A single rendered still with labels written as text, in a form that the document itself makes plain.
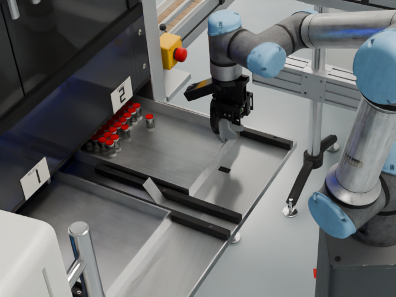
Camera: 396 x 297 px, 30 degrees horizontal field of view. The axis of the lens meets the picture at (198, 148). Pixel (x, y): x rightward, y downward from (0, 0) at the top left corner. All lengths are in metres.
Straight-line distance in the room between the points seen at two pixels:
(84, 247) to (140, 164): 0.98
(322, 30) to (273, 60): 0.12
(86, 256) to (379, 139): 0.70
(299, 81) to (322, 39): 1.19
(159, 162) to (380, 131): 0.66
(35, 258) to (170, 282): 0.84
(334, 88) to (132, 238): 1.27
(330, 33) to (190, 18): 0.83
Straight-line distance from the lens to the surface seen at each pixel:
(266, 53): 1.56
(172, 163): 1.84
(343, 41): 1.55
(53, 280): 0.81
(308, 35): 1.61
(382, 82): 1.29
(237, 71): 1.69
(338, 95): 2.73
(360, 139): 1.43
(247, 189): 1.76
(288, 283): 2.71
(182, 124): 1.96
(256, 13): 4.18
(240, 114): 1.76
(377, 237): 1.76
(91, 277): 0.92
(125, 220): 1.72
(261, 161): 1.84
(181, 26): 2.27
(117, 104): 1.85
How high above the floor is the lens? 2.09
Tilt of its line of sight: 40 degrees down
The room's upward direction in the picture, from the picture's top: 5 degrees counter-clockwise
